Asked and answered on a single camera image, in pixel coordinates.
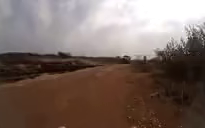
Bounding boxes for vehicle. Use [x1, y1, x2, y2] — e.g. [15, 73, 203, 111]
[119, 54, 132, 65]

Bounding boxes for pole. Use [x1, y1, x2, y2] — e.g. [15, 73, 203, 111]
[142, 55, 148, 64]

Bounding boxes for brown dirt road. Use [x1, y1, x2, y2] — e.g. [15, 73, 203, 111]
[0, 63, 191, 128]

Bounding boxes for pale stone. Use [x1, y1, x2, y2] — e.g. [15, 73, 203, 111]
[149, 91, 160, 99]

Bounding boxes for rough open field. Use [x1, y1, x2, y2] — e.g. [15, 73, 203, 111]
[0, 51, 120, 86]

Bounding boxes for bare scrub bushes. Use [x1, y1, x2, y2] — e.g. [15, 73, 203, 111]
[129, 13, 205, 128]

